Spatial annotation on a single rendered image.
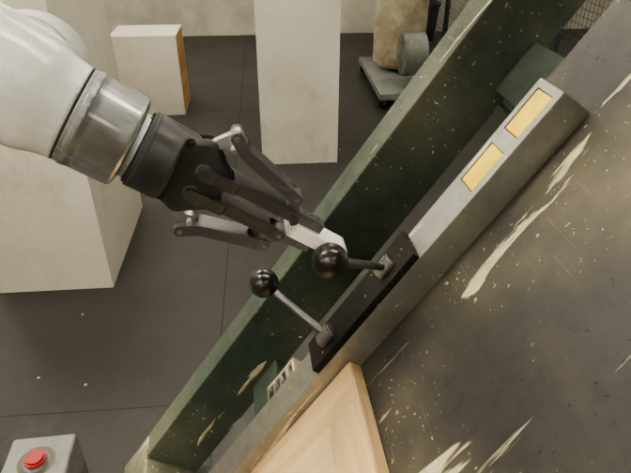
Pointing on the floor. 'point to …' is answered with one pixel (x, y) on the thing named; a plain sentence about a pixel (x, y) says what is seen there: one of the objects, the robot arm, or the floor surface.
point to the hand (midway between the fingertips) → (315, 236)
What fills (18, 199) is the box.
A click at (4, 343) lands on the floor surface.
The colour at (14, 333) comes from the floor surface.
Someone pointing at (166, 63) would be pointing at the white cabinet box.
